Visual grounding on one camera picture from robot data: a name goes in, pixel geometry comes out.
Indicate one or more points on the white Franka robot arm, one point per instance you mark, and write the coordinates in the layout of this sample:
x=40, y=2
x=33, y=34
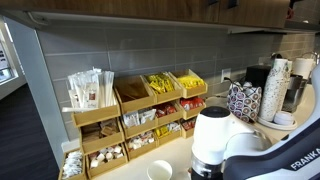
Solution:
x=253, y=146

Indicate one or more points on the white cup lids stack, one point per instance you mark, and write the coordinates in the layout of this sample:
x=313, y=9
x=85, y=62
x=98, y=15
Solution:
x=284, y=118

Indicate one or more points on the yellow-green sachets pile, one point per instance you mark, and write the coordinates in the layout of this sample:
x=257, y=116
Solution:
x=160, y=82

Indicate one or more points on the red packets pile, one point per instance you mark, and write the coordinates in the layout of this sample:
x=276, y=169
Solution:
x=165, y=109
x=191, y=102

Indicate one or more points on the bright yellow sachets pile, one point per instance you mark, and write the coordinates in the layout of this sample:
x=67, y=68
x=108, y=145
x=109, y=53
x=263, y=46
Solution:
x=190, y=81

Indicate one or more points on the yellow and white packets pile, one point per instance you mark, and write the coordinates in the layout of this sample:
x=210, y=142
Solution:
x=166, y=128

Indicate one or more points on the red-lid creamer cups pile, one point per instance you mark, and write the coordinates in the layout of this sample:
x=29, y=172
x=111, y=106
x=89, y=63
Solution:
x=188, y=124

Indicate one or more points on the white creamer cups pile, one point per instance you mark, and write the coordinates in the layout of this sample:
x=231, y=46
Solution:
x=105, y=153
x=140, y=140

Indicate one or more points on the wooden condiment organizer rack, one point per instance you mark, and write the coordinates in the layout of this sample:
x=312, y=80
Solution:
x=96, y=116

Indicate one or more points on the brown packets pile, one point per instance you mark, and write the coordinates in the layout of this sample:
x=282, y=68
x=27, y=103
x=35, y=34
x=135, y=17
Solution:
x=100, y=128

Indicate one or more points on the wooden upper cabinet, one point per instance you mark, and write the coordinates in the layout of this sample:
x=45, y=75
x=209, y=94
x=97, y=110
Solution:
x=133, y=8

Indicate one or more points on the black box appliance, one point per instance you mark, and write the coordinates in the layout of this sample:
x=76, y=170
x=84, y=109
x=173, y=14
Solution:
x=256, y=75

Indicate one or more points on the small wooden box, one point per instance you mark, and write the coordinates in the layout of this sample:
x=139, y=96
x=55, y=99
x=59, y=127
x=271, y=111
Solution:
x=83, y=175

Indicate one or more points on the white pods pile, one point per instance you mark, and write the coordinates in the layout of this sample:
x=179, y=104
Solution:
x=71, y=164

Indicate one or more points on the round white tray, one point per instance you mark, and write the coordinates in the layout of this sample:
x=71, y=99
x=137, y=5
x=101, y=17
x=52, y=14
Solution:
x=276, y=126

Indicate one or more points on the dark silver appliance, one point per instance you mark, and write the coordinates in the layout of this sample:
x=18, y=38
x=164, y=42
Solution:
x=293, y=95

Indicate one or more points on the white wall outlet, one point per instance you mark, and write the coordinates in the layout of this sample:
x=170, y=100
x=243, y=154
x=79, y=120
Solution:
x=226, y=75

